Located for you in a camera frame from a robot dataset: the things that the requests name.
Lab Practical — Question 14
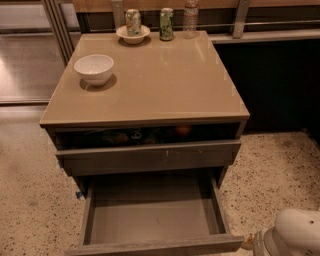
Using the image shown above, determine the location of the grey drawer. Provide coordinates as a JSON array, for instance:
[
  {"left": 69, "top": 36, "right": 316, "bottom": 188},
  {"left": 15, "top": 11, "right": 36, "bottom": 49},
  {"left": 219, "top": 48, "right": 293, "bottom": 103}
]
[
  {"left": 56, "top": 123, "right": 241, "bottom": 176},
  {"left": 66, "top": 169, "right": 244, "bottom": 256}
]

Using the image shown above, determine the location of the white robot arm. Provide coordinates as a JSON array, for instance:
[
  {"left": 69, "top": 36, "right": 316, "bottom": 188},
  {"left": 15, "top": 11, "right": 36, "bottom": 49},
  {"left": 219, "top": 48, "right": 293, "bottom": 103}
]
[{"left": 241, "top": 208, "right": 320, "bottom": 256}]

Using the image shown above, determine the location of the orange fruit in drawer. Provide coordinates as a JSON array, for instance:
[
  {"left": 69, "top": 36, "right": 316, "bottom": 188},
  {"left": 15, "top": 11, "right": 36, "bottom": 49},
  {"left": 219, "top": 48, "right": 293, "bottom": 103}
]
[{"left": 175, "top": 125, "right": 192, "bottom": 136}]

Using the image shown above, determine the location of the tan drawer cabinet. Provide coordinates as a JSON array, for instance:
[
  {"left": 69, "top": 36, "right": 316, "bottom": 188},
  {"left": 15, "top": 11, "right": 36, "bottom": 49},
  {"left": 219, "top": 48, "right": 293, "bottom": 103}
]
[{"left": 39, "top": 30, "right": 251, "bottom": 188}]

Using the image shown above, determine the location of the grey top drawer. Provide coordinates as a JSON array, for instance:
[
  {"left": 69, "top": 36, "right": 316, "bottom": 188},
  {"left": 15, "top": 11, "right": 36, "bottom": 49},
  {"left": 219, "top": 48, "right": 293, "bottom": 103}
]
[{"left": 56, "top": 123, "right": 241, "bottom": 176}]

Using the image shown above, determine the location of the blue tape piece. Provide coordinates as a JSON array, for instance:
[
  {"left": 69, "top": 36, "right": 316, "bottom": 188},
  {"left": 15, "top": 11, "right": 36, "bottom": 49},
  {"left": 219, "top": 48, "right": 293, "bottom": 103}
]
[{"left": 75, "top": 191, "right": 83, "bottom": 199}]

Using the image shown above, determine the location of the white bowl front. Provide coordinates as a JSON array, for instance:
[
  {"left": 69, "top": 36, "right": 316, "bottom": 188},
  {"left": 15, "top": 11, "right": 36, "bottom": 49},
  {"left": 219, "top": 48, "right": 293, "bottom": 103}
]
[{"left": 74, "top": 54, "right": 114, "bottom": 86}]

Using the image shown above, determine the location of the white bowl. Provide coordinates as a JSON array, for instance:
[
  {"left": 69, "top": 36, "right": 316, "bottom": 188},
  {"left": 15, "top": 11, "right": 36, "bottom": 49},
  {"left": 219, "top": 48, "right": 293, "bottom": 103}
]
[
  {"left": 116, "top": 25, "right": 150, "bottom": 45},
  {"left": 74, "top": 54, "right": 114, "bottom": 86}
]

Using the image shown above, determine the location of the clear plastic water bottle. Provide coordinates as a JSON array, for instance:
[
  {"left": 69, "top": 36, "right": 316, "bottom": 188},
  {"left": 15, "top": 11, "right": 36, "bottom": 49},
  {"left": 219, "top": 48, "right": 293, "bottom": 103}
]
[{"left": 183, "top": 0, "right": 199, "bottom": 39}]

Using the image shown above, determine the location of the white bowl back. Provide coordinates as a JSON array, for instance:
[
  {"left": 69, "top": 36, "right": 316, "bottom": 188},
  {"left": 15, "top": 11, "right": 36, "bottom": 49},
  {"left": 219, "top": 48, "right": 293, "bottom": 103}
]
[{"left": 116, "top": 25, "right": 150, "bottom": 45}]

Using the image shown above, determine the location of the green soda can in bowl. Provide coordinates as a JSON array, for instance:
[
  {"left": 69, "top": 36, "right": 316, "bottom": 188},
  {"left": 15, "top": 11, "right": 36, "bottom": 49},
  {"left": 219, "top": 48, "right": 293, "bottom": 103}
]
[{"left": 125, "top": 9, "right": 141, "bottom": 36}]

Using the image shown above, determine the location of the metal railing frame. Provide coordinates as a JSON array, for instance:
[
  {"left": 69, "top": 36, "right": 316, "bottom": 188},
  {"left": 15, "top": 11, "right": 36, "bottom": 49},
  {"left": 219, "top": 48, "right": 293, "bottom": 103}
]
[{"left": 40, "top": 0, "right": 320, "bottom": 59}]

